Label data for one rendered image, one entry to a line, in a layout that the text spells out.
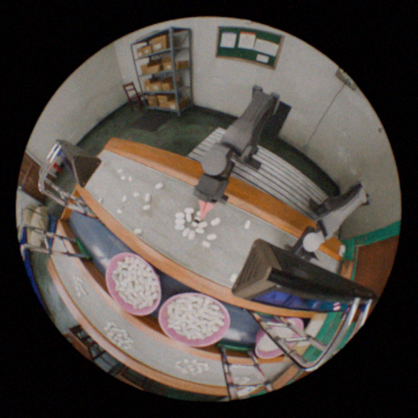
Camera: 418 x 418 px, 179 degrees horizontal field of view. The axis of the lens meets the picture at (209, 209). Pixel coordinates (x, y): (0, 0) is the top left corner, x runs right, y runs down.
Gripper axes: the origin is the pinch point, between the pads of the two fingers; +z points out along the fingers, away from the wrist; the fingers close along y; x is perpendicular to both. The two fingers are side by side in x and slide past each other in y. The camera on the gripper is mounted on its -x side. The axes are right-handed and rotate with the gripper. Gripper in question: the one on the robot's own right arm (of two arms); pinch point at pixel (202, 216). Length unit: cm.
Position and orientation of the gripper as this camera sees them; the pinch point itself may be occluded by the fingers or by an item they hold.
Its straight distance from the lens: 40.3
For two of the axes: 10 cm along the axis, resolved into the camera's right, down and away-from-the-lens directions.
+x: 2.6, -2.9, 9.2
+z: -3.7, 8.5, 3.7
